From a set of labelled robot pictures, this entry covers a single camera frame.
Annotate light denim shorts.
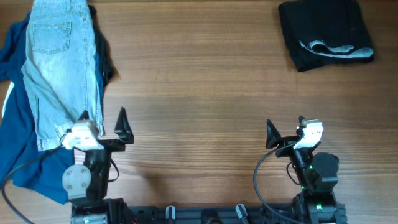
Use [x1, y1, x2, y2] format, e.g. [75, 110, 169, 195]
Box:
[21, 0, 103, 151]

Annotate black shorts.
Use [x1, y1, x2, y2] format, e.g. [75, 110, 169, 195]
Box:
[278, 0, 374, 72]

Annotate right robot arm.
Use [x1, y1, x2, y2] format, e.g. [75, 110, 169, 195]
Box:
[266, 116, 346, 223]

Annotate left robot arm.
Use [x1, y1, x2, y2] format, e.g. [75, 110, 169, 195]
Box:
[62, 108, 138, 224]

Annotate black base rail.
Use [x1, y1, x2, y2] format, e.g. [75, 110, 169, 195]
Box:
[70, 203, 348, 224]

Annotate black garment under pile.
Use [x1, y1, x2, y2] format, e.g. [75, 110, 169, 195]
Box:
[88, 3, 114, 90]

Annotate blue t-shirt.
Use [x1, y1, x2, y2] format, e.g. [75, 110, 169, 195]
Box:
[1, 12, 74, 204]

